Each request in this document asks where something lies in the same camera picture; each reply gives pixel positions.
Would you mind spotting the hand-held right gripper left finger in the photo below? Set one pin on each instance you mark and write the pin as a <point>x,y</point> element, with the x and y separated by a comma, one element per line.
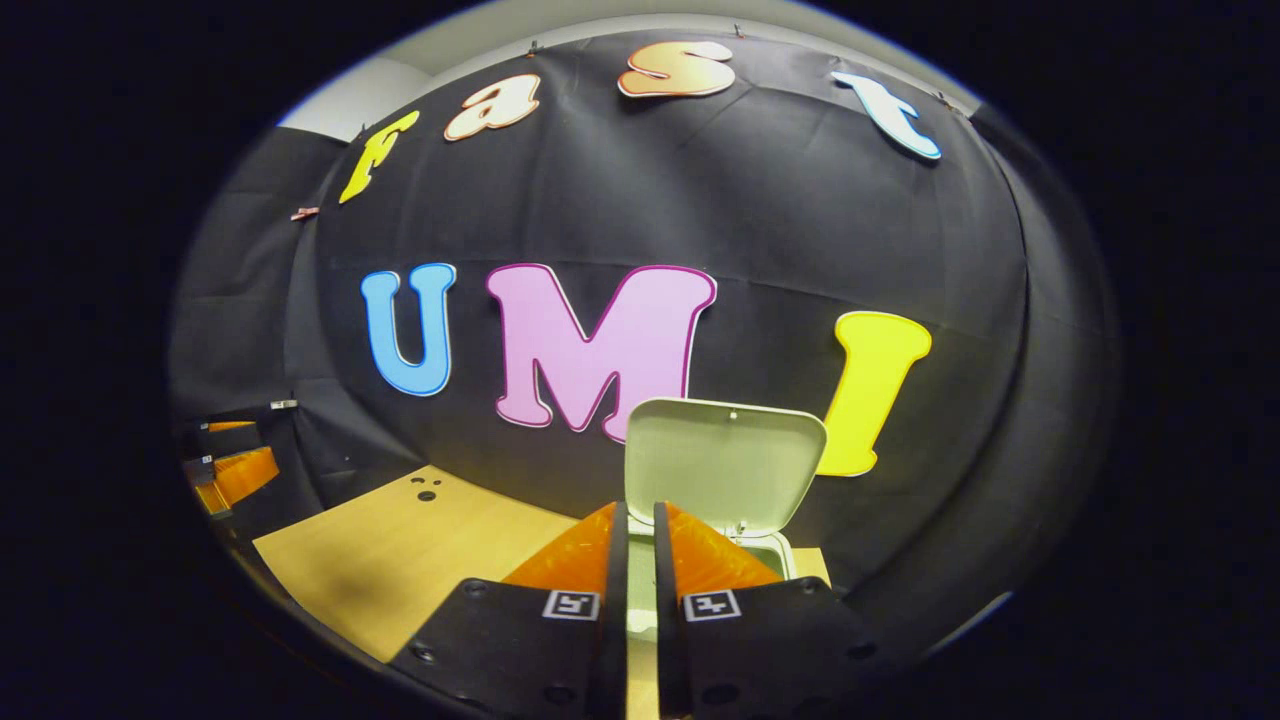
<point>615,600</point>

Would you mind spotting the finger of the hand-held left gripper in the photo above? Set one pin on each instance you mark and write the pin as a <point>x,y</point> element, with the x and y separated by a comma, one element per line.
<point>228,438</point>
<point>240,475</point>

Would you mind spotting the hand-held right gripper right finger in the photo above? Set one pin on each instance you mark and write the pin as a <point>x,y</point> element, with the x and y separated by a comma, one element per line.
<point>667,600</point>

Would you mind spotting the pale green desktop garbage bin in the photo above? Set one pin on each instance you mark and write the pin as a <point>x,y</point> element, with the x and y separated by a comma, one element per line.
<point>720,460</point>

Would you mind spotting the wooden desktop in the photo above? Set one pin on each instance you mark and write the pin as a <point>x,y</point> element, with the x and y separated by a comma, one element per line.
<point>400,560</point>

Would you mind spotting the copper cloth clip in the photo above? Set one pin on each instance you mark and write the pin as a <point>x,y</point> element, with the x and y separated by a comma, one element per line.
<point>305,213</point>

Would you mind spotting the black backdrop cloth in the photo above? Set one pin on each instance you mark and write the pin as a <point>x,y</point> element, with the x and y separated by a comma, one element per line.
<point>800,250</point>

